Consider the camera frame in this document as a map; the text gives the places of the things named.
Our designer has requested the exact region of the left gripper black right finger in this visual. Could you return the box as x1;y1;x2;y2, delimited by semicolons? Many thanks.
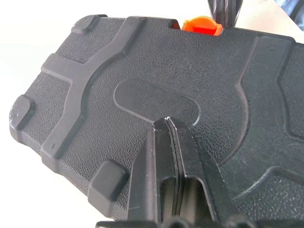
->
168;118;241;222

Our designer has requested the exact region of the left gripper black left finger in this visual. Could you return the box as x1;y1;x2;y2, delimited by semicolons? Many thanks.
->
127;117;179;223

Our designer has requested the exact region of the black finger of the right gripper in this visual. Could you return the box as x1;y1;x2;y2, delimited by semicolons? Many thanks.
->
207;0;226;24
225;0;243;27

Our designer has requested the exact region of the black plastic tool case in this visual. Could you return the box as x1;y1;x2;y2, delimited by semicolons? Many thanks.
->
9;14;304;223

